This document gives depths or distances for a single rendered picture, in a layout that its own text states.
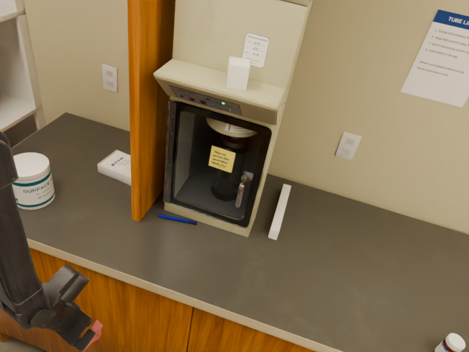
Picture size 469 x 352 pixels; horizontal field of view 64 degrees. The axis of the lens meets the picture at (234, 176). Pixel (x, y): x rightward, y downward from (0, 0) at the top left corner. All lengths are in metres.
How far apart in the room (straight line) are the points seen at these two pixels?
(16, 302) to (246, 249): 0.75
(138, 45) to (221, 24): 0.21
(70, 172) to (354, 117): 1.10
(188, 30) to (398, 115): 0.83
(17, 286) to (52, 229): 0.62
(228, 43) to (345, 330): 0.87
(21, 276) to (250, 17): 0.73
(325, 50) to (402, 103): 0.33
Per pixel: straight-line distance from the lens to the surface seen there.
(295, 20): 0.95
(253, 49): 0.99
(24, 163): 1.39
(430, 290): 1.47
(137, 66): 1.02
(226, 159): 1.14
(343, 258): 1.40
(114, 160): 1.55
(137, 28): 0.99
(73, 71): 1.86
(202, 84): 0.94
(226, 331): 1.30
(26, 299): 0.79
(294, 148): 1.59
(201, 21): 1.01
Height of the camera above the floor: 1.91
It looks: 38 degrees down
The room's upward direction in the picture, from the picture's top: 11 degrees clockwise
